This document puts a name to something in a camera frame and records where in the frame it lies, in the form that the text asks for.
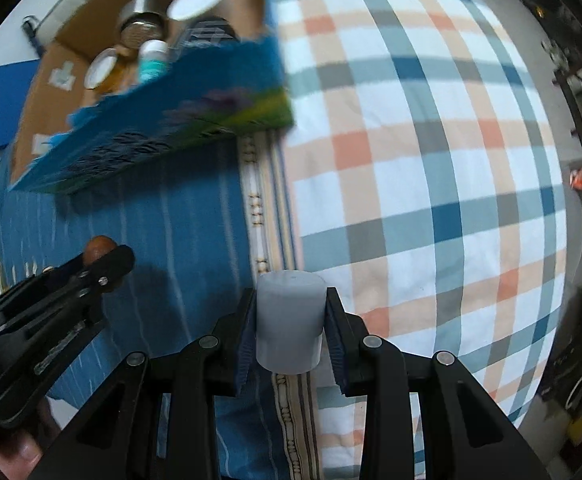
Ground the brown walnut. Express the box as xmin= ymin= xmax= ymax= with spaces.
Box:
xmin=82 ymin=235 xmax=120 ymax=292

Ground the grey cylindrical cap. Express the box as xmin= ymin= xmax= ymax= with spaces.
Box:
xmin=256 ymin=270 xmax=327 ymax=375

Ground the green label solution bottle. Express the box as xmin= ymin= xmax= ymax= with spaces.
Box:
xmin=137 ymin=39 xmax=171 ymax=84

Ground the left hand with ring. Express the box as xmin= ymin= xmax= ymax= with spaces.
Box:
xmin=0 ymin=398 xmax=61 ymax=480

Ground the blue striped blanket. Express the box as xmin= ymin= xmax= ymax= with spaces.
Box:
xmin=0 ymin=134 xmax=302 ymax=480

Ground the blue foam mat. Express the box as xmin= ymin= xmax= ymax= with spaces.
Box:
xmin=0 ymin=60 xmax=39 ymax=151

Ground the open cardboard box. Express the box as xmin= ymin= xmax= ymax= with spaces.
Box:
xmin=10 ymin=0 xmax=292 ymax=194

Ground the left white padded chair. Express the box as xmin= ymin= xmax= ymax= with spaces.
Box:
xmin=34 ymin=0 xmax=90 ymax=47

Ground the plaid checkered blanket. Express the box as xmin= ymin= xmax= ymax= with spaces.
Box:
xmin=265 ymin=0 xmax=570 ymax=480

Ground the silver metal canister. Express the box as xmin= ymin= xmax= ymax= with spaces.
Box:
xmin=116 ymin=0 xmax=167 ymax=51

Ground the clear lid round tin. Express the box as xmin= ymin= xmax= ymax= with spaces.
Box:
xmin=172 ymin=15 xmax=239 ymax=52

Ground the white round jar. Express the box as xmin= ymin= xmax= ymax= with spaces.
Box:
xmin=166 ymin=0 xmax=226 ymax=23

